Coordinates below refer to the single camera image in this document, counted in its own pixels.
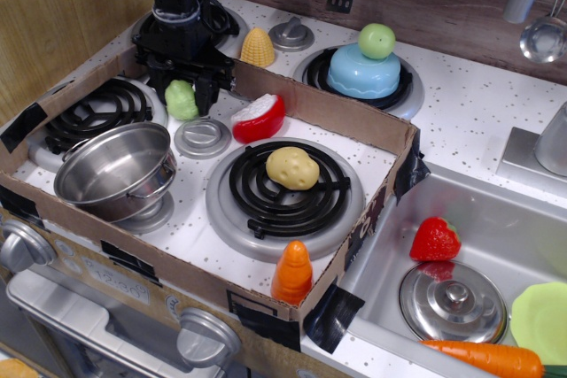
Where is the red white toy cheese wedge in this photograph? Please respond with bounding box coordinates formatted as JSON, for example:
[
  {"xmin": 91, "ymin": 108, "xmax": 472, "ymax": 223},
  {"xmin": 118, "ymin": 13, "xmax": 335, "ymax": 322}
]
[{"xmin": 230, "ymin": 94, "xmax": 285, "ymax": 144}]

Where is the silver stove knob centre back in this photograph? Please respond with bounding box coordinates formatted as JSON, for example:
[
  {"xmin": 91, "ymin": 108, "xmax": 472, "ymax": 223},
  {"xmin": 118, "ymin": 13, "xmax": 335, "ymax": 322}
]
[{"xmin": 268, "ymin": 17, "xmax": 315, "ymax": 52}]

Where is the hanging steel ladle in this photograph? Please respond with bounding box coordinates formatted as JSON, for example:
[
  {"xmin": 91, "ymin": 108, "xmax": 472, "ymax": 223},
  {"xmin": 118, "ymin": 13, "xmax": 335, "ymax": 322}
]
[{"xmin": 519, "ymin": 0, "xmax": 566, "ymax": 64}]

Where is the black burner back right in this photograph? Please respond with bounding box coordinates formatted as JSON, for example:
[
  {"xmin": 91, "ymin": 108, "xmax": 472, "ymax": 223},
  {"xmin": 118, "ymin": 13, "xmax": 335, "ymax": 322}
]
[{"xmin": 292, "ymin": 46, "xmax": 424, "ymax": 120}]

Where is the yellow toy potato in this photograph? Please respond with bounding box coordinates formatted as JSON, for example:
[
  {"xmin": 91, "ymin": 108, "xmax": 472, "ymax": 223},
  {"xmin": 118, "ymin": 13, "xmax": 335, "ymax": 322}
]
[{"xmin": 266, "ymin": 146, "xmax": 320, "ymax": 190}]

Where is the silver oven door handle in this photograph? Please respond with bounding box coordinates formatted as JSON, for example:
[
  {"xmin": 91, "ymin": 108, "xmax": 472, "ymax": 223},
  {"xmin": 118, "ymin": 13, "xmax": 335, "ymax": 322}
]
[{"xmin": 6, "ymin": 270, "xmax": 225, "ymax": 377}]

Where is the stainless steel sink basin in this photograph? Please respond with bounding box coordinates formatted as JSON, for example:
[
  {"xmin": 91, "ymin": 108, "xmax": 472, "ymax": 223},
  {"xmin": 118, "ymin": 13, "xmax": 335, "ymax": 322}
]
[{"xmin": 341, "ymin": 166, "xmax": 566, "ymax": 377}]

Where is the silver oven knob left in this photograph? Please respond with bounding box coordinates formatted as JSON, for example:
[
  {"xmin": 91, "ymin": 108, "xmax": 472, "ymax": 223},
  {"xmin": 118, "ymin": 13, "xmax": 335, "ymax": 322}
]
[{"xmin": 1, "ymin": 220, "xmax": 57, "ymax": 274}]

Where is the red toy strawberry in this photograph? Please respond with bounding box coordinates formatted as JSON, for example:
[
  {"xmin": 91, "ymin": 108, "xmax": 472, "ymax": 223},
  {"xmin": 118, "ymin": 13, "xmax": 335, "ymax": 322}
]
[{"xmin": 409, "ymin": 217, "xmax": 462, "ymax": 261}]

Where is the silver stove knob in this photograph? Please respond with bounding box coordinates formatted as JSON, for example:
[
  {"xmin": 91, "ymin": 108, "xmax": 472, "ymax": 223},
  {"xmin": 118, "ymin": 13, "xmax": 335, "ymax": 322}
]
[
  {"xmin": 268, "ymin": 17, "xmax": 315, "ymax": 52},
  {"xmin": 174, "ymin": 118, "xmax": 232, "ymax": 159}
]

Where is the light blue toy bowl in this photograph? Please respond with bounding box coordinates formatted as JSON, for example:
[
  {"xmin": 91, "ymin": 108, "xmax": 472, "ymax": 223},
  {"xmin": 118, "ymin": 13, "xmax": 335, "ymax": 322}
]
[{"xmin": 326, "ymin": 43, "xmax": 401, "ymax": 100}]

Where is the silver oven knob right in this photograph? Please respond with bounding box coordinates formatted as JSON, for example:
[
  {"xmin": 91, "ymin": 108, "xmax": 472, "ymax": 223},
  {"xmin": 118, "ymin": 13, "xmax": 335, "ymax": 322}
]
[{"xmin": 176, "ymin": 307, "xmax": 241, "ymax": 368}]

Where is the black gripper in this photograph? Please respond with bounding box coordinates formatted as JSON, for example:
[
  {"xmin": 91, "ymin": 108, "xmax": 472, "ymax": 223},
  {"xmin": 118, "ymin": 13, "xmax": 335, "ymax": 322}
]
[{"xmin": 132, "ymin": 16, "xmax": 235, "ymax": 116}]

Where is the light green toy broccoli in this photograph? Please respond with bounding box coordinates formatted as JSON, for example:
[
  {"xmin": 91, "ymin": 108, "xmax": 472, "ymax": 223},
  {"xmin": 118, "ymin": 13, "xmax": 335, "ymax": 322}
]
[{"xmin": 165, "ymin": 80, "xmax": 198, "ymax": 120}]

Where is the black burner front right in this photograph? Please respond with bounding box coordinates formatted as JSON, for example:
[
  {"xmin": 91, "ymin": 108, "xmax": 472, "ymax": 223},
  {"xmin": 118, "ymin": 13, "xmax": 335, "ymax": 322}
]
[{"xmin": 206, "ymin": 138, "xmax": 366, "ymax": 263}]

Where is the silver stove knob centre front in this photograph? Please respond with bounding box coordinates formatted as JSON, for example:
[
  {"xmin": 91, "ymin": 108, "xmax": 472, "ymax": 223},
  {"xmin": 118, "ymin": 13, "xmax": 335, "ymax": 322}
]
[{"xmin": 174, "ymin": 118, "xmax": 232, "ymax": 159}]

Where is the long orange toy carrot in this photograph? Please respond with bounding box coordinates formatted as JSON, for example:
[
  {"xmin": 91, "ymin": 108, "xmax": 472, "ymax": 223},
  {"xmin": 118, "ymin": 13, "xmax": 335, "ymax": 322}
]
[{"xmin": 422, "ymin": 341, "xmax": 545, "ymax": 377}]

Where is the light green toy plate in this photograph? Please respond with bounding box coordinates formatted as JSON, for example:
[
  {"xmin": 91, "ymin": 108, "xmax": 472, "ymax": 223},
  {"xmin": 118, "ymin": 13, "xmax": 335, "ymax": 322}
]
[{"xmin": 510, "ymin": 282, "xmax": 566, "ymax": 366}]

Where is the cardboard fence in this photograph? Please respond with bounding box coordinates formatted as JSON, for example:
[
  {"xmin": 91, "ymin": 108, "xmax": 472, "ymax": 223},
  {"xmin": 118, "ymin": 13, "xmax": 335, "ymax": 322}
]
[{"xmin": 1, "ymin": 44, "xmax": 421, "ymax": 343}]

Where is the yellow toy corn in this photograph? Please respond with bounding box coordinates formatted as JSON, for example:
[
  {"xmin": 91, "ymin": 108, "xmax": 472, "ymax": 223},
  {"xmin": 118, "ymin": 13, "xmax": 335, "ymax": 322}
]
[{"xmin": 240, "ymin": 27, "xmax": 276, "ymax": 68}]

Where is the orange object bottom left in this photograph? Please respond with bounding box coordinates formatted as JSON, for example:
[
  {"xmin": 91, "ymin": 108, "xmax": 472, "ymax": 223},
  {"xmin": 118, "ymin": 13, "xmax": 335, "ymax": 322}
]
[{"xmin": 0, "ymin": 359, "xmax": 39, "ymax": 378}]

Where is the stainless steel pot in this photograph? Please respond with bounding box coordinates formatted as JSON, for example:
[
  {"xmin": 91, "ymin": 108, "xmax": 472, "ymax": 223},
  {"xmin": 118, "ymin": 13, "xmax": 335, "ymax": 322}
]
[{"xmin": 54, "ymin": 122, "xmax": 176, "ymax": 222}]

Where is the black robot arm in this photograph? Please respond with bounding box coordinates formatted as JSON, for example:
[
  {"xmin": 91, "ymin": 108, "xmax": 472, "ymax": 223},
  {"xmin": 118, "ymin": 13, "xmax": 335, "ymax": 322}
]
[{"xmin": 132, "ymin": 0, "xmax": 239, "ymax": 116}]

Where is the steel pot lid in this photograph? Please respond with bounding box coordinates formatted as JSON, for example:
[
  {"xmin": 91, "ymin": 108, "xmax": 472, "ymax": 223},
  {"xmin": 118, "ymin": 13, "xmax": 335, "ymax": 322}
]
[{"xmin": 399, "ymin": 260, "xmax": 509, "ymax": 343}]

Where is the silver oven knob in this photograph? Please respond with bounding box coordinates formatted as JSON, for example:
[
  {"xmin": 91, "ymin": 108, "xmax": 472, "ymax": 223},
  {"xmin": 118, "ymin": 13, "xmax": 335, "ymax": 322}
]
[
  {"xmin": 1, "ymin": 220, "xmax": 57, "ymax": 274},
  {"xmin": 176, "ymin": 307, "xmax": 241, "ymax": 368}
]

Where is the green toy apple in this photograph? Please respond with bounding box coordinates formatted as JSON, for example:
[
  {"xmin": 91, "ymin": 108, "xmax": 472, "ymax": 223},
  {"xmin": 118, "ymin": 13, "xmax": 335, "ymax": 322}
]
[{"xmin": 358, "ymin": 23, "xmax": 396, "ymax": 59}]

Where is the orange toy carrot piece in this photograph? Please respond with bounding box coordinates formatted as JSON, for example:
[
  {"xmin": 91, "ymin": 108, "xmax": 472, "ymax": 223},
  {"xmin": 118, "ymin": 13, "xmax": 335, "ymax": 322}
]
[{"xmin": 271, "ymin": 240, "xmax": 313, "ymax": 305}]

